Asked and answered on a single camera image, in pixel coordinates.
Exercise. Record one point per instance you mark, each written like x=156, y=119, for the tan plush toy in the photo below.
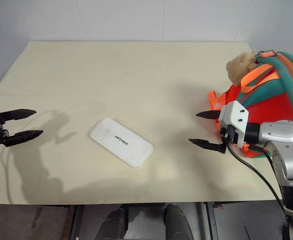
x=239, y=67

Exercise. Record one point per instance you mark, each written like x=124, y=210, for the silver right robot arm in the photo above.
x=281, y=150

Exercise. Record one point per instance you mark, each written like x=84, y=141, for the white rectangular pouch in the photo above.
x=121, y=143

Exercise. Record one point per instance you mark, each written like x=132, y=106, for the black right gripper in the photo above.
x=227, y=136

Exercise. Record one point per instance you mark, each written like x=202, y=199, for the dark rounded shape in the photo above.
x=177, y=221
x=114, y=223

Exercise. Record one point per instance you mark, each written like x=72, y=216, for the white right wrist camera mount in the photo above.
x=235, y=117

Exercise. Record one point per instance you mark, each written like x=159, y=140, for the orange and teal backpack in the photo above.
x=269, y=95

